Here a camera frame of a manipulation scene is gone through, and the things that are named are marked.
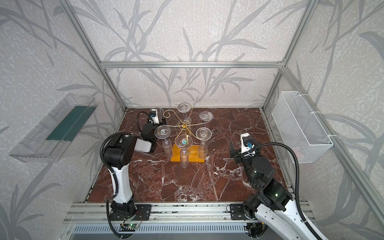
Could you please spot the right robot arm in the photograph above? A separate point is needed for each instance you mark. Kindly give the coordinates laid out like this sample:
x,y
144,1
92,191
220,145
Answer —
x,y
273,204

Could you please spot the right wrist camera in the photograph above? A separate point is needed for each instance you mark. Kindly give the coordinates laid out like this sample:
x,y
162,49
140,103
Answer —
x,y
247,144

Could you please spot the wine glass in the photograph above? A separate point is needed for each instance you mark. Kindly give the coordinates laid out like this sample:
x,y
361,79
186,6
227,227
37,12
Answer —
x,y
162,133
206,116
203,134
184,142
185,108

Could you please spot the yellow wooden rack base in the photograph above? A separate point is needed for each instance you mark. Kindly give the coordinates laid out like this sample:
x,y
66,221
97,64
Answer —
x,y
193,156

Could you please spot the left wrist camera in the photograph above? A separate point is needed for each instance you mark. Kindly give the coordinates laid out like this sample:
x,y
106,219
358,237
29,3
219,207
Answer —
x,y
154,117

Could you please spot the clear plastic wall shelf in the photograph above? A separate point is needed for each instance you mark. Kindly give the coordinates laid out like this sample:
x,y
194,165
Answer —
x,y
48,141

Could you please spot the green circuit board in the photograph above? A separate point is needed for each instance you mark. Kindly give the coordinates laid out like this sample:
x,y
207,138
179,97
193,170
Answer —
x,y
129,227

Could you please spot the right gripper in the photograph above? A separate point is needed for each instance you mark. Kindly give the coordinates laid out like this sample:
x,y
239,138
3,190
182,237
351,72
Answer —
x,y
238,154

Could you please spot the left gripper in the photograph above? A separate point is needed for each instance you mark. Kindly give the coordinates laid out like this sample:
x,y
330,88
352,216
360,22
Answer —
x,y
157,126

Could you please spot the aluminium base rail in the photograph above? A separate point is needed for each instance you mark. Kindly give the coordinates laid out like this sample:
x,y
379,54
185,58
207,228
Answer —
x,y
194,212

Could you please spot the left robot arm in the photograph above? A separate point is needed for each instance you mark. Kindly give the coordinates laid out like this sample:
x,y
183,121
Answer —
x,y
116,153

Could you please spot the white wire mesh basket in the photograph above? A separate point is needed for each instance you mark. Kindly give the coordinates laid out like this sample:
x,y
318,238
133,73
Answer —
x,y
300,128

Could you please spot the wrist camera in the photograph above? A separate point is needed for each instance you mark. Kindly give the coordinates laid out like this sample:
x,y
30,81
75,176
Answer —
x,y
154,117
247,144

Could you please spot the gold wire glass rack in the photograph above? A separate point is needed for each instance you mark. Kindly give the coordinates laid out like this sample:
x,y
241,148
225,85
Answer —
x,y
183,125

